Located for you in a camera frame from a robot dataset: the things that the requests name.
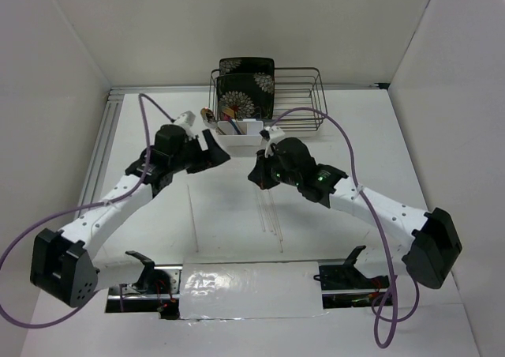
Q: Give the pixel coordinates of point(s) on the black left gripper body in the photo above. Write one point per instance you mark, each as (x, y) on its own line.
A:
(191, 154)

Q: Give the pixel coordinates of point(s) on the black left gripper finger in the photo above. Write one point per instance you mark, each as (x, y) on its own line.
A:
(214, 155)
(195, 168)

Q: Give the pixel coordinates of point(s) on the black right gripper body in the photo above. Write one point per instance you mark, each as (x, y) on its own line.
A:
(281, 174)

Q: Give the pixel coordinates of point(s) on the iridescent blue fork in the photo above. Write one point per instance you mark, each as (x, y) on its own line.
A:
(235, 126)

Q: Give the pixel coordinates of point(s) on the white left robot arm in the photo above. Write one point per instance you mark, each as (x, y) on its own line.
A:
(63, 262)

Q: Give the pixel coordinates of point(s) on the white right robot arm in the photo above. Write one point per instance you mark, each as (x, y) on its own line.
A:
(430, 238)

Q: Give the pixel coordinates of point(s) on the white plastic utensil caddy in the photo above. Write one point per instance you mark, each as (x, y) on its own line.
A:
(240, 133)

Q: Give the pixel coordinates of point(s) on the black floral plate front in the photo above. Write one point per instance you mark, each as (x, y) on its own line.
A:
(247, 95)

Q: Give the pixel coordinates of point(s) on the black floral plate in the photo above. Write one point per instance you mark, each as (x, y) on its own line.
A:
(247, 95)
(246, 65)

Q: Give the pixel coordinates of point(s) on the black floral plate rear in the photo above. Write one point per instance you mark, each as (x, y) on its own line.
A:
(246, 65)

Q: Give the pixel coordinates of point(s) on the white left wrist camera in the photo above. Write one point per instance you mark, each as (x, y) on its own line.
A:
(186, 121)

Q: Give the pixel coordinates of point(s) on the wire dish rack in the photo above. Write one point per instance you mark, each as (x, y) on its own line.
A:
(298, 91)

